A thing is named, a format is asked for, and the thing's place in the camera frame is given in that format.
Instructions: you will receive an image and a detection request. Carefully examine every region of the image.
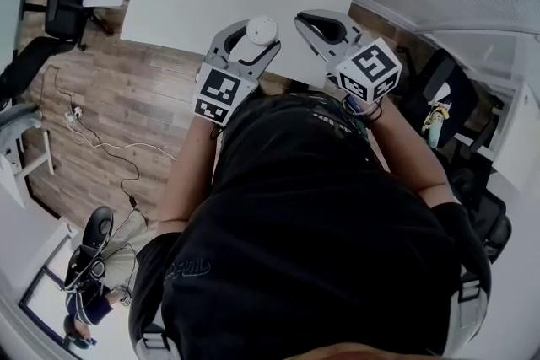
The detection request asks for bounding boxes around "white round cotton swab container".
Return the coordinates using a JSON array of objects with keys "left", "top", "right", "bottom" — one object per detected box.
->
[{"left": 246, "top": 14, "right": 280, "bottom": 47}]

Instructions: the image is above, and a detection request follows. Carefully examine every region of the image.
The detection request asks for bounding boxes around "black floor cable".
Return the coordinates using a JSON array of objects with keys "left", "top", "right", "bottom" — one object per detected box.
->
[{"left": 41, "top": 63, "right": 141, "bottom": 210}]

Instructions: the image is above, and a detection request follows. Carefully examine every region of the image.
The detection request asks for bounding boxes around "black mesh chair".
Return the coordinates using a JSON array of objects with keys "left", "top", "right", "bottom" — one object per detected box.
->
[{"left": 445, "top": 164, "right": 514, "bottom": 265}]

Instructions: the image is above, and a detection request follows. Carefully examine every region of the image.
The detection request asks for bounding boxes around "yellow and teal bottle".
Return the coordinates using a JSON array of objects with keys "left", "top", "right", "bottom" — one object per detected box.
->
[{"left": 423, "top": 103, "right": 451, "bottom": 148}]

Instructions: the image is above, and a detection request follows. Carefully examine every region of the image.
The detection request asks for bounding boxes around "person's black t-shirt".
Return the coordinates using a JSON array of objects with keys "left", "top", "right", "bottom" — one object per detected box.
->
[{"left": 127, "top": 91, "right": 493, "bottom": 360}]

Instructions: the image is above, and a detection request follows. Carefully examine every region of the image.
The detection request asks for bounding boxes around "grey harness strap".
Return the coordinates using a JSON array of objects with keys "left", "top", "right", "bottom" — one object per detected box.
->
[
  {"left": 133, "top": 323, "right": 170, "bottom": 360},
  {"left": 445, "top": 264, "right": 491, "bottom": 356}
]

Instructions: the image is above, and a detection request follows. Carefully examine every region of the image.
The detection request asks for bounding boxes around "white desk with leg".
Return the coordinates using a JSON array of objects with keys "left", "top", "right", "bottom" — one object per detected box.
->
[{"left": 0, "top": 129, "right": 57, "bottom": 208}]

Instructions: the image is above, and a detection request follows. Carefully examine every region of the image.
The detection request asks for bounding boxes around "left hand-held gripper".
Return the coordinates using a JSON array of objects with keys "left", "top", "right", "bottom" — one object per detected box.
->
[{"left": 193, "top": 18, "right": 282, "bottom": 127}]

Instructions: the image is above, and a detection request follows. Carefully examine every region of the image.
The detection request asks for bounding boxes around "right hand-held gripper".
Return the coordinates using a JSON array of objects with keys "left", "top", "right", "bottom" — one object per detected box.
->
[{"left": 293, "top": 9, "right": 403, "bottom": 105}]

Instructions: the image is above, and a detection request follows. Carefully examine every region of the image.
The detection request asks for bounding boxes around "white floor cable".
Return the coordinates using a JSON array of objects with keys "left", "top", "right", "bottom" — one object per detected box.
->
[{"left": 67, "top": 116, "right": 179, "bottom": 163}]

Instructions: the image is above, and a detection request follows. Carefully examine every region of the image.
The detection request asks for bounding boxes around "person's right forearm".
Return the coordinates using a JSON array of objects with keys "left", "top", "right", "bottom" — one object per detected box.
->
[{"left": 365, "top": 95, "right": 449, "bottom": 206}]

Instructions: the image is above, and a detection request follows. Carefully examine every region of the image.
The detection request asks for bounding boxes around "black wristband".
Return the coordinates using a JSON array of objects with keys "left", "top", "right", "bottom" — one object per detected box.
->
[{"left": 363, "top": 99, "right": 384, "bottom": 124}]

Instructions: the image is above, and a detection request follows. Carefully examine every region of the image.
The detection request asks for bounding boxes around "black office chair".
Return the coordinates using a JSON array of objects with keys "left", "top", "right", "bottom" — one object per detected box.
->
[{"left": 23, "top": 0, "right": 114, "bottom": 52}]

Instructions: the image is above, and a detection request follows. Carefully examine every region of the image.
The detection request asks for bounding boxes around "person's left forearm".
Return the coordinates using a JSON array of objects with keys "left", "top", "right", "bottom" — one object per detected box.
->
[{"left": 157, "top": 113, "right": 221, "bottom": 225}]

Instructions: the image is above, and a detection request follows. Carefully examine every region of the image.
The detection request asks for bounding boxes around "black chair with armrest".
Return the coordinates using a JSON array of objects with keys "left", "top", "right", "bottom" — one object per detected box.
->
[{"left": 398, "top": 47, "right": 480, "bottom": 149}]

